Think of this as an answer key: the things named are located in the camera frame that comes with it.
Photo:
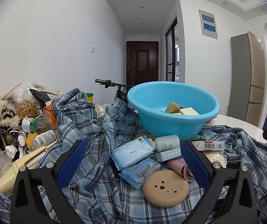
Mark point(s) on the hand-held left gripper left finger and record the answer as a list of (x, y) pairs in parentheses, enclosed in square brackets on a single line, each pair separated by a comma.
[(71, 163)]

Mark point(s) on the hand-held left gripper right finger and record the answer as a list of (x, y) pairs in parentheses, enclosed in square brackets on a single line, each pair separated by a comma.
[(194, 165)]

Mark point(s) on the pink pouch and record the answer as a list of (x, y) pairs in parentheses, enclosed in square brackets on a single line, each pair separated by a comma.
[(176, 166)]

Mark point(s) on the red and white carton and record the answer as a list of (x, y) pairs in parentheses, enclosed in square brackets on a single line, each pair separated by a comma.
[(208, 145)]

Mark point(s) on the blue plastic basin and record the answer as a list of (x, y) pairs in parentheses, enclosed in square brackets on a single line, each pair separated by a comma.
[(170, 126)]

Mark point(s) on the tan round silicone case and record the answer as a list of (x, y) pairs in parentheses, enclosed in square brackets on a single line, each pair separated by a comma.
[(156, 198)]

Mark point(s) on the white tissue pack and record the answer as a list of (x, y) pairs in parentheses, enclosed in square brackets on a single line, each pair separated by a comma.
[(217, 157)]

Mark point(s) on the grey-blue cardboard box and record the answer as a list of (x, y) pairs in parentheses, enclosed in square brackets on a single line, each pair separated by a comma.
[(168, 155)]

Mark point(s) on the white lotion bottle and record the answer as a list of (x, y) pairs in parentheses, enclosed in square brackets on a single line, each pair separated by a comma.
[(167, 143)]

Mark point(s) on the white barcode label bottle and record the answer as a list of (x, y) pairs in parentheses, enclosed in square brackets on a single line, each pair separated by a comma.
[(43, 138)]

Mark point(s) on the small black box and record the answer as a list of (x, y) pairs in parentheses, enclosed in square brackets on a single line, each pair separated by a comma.
[(233, 161)]

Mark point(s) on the blue plaid shirt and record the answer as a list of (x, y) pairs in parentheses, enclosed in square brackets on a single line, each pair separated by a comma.
[(100, 191)]

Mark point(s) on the red plastic bowl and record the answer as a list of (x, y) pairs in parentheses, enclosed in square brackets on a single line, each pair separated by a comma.
[(209, 121)]

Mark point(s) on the yellow packet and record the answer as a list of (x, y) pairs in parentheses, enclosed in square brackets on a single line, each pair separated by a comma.
[(31, 140)]

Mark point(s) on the white flat box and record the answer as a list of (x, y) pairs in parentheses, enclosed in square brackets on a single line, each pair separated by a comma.
[(189, 110)]

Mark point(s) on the green label plastic bottle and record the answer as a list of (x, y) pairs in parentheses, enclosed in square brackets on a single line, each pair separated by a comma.
[(32, 124)]

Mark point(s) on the orange packet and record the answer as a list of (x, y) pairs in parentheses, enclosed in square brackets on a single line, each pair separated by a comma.
[(49, 112)]

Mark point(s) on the blue barcode tissue pack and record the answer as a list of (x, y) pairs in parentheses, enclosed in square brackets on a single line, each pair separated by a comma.
[(138, 170)]

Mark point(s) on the light blue wet wipes pack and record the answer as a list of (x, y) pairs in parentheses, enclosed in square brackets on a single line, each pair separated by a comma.
[(131, 151)]

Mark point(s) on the brown cardboard piece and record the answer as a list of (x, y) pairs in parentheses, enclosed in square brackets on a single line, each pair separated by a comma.
[(140, 136)]

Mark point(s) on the beige refrigerator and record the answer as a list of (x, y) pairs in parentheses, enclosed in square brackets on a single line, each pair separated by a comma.
[(247, 79)]

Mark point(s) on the green and yellow box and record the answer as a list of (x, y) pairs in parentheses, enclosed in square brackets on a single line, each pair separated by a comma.
[(89, 97)]

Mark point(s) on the clear bag of nuts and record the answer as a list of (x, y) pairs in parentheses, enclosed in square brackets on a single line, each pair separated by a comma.
[(27, 108)]

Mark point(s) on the black foil packet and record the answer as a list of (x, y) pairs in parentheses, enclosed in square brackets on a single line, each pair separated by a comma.
[(40, 96)]

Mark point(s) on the black and cream fuzzy hat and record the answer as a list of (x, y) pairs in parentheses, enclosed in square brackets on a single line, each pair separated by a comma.
[(5, 114)]

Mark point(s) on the dark brown door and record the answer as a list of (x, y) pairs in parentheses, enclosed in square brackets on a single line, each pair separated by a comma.
[(142, 63)]

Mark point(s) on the black framed glass door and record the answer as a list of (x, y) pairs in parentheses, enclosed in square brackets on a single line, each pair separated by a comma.
[(172, 51)]

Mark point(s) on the white light switch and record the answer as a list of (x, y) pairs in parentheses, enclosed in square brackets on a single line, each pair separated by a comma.
[(92, 48)]

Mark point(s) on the wall electrical panel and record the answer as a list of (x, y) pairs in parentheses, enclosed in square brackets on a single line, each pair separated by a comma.
[(208, 23)]

